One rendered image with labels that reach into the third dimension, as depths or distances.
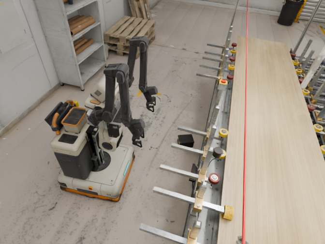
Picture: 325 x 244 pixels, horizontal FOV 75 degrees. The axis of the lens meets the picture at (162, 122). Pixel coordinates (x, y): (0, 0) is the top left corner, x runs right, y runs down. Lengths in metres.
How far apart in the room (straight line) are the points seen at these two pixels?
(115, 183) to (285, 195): 1.50
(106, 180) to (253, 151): 1.44
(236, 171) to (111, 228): 1.36
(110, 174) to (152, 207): 0.58
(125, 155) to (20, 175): 1.26
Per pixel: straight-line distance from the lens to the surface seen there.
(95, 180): 2.34
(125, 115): 1.44
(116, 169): 2.38
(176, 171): 1.67
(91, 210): 2.52
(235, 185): 1.67
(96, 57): 4.61
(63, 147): 2.00
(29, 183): 2.92
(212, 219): 1.82
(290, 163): 2.00
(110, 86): 1.34
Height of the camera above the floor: 2.25
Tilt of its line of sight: 44 degrees down
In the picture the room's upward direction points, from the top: 5 degrees clockwise
